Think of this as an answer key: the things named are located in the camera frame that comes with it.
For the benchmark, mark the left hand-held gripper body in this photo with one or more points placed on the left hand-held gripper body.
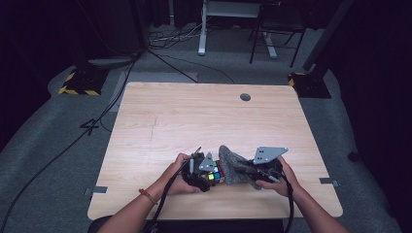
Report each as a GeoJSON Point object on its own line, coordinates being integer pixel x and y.
{"type": "Point", "coordinates": [197, 176]}

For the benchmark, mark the grey fluffy cloth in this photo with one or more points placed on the grey fluffy cloth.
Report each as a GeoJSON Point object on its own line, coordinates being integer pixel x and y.
{"type": "Point", "coordinates": [231, 165]}

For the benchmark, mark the grey tape strip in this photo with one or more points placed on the grey tape strip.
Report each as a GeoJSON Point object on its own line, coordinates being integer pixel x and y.
{"type": "Point", "coordinates": [328, 181]}
{"type": "Point", "coordinates": [98, 190]}

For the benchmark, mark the black metal chair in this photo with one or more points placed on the black metal chair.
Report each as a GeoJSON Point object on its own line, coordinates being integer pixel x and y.
{"type": "Point", "coordinates": [278, 22]}

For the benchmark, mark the grey slanted stand pole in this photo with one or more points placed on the grey slanted stand pole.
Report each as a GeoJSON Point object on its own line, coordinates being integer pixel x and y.
{"type": "Point", "coordinates": [327, 32]}

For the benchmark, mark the multicoloured puzzle cube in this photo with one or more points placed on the multicoloured puzzle cube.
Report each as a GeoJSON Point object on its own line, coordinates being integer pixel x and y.
{"type": "Point", "coordinates": [216, 171]}

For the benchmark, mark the white desk frame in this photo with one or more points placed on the white desk frame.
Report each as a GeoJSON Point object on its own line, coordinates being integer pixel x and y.
{"type": "Point", "coordinates": [202, 32]}

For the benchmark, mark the small black floor object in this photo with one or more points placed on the small black floor object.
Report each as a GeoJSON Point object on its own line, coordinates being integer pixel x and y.
{"type": "Point", "coordinates": [353, 156]}

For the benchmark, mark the black yellow striped stand base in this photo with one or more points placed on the black yellow striped stand base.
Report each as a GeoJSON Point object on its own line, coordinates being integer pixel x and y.
{"type": "Point", "coordinates": [82, 82]}
{"type": "Point", "coordinates": [309, 85]}

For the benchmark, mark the dark round table grommet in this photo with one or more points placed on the dark round table grommet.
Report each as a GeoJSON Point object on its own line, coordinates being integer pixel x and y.
{"type": "Point", "coordinates": [245, 97]}

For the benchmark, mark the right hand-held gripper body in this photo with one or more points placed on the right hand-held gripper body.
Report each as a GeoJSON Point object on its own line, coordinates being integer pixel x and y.
{"type": "Point", "coordinates": [267, 161]}

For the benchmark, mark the person's right hand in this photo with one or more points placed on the person's right hand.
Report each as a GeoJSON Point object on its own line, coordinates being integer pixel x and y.
{"type": "Point", "coordinates": [288, 186]}

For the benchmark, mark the person's left hand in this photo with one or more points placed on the person's left hand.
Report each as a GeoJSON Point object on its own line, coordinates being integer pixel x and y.
{"type": "Point", "coordinates": [173, 184]}

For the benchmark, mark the person's black clothing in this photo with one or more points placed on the person's black clothing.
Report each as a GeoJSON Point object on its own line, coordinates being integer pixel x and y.
{"type": "Point", "coordinates": [220, 227]}

